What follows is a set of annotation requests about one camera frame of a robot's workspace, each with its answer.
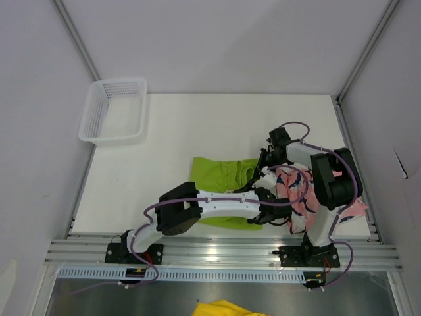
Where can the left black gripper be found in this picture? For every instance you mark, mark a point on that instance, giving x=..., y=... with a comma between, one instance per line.
x=247, y=187

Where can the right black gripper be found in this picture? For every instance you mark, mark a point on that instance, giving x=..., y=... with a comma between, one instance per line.
x=260, y=164

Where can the lime green shorts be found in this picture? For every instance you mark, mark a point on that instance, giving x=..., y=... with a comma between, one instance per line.
x=223, y=177

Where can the pink shark print shorts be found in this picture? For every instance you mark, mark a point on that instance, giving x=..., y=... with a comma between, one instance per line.
x=293, y=184

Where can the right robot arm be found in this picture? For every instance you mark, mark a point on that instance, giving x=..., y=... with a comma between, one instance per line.
x=337, y=186

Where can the yellow cloth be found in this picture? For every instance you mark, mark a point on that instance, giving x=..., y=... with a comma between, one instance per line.
x=222, y=308

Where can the white perforated plastic basket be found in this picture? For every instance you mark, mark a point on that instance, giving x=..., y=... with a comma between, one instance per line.
x=115, y=112

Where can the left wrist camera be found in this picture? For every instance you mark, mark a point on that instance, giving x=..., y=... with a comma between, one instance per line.
x=267, y=181

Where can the slotted cable duct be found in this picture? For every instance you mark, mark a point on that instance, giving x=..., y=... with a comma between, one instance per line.
x=184, y=275

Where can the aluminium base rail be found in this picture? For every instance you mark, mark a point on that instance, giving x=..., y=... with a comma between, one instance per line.
x=222, y=253

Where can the right aluminium frame post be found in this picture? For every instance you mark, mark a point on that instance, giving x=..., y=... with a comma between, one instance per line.
x=374, y=39

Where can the aluminium frame post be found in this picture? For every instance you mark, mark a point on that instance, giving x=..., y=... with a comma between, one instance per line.
x=77, y=41
x=374, y=39

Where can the left aluminium frame post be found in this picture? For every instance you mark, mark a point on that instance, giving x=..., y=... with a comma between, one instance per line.
x=77, y=41

